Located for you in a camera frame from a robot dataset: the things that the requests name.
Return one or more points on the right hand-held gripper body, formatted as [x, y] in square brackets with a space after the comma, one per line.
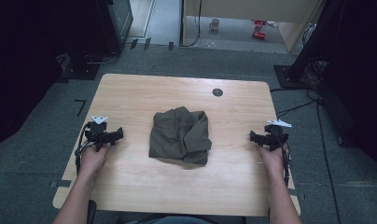
[273, 137]

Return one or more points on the black stand base plate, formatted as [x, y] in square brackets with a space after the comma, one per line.
[286, 76]
[80, 71]

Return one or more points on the beige mug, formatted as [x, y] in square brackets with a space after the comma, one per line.
[214, 24]

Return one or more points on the person's left hand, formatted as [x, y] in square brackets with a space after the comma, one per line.
[91, 160]

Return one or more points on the dark round table grommet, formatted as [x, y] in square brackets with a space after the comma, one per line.
[217, 92]

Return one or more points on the light wooden shelf unit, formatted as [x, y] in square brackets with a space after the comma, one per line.
[248, 7]

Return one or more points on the grey tape strip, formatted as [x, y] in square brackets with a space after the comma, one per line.
[297, 195]
[60, 183]

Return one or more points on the black angled floor tape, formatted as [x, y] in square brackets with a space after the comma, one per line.
[81, 105]

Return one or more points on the person's right hand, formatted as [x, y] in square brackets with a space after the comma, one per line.
[272, 160]

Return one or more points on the dark curtain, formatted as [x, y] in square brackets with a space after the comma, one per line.
[18, 62]

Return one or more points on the dark cabinet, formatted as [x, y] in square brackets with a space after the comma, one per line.
[112, 21]

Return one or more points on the olive green shorts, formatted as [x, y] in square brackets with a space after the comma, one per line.
[178, 137]

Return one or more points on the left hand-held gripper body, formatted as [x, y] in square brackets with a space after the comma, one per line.
[100, 134]

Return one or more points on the red object on floor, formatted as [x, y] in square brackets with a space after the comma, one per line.
[258, 23]
[259, 35]

